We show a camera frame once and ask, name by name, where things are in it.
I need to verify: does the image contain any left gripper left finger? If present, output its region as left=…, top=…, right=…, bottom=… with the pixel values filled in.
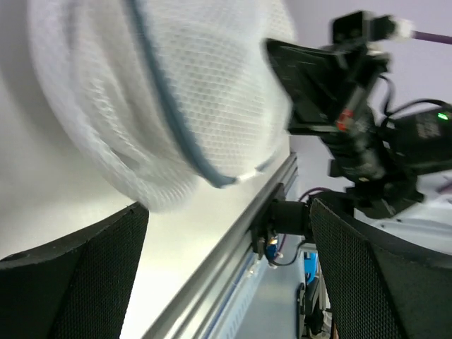
left=1, top=203, right=148, bottom=339

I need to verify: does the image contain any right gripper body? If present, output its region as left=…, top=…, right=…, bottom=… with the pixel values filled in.
left=321, top=54, right=424, bottom=215

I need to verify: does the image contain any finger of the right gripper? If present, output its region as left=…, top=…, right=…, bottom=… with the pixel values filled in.
left=266, top=39, right=353, bottom=133

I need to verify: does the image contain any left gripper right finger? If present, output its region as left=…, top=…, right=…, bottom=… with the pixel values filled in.
left=310, top=196, right=451, bottom=338

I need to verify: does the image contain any blue-zip mesh laundry bag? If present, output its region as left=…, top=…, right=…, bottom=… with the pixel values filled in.
left=28, top=1, right=295, bottom=212

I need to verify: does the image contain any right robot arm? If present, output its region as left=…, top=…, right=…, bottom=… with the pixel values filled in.
left=266, top=39, right=451, bottom=254

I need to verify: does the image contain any aluminium rail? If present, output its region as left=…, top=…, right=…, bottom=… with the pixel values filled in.
left=143, top=153, right=297, bottom=339

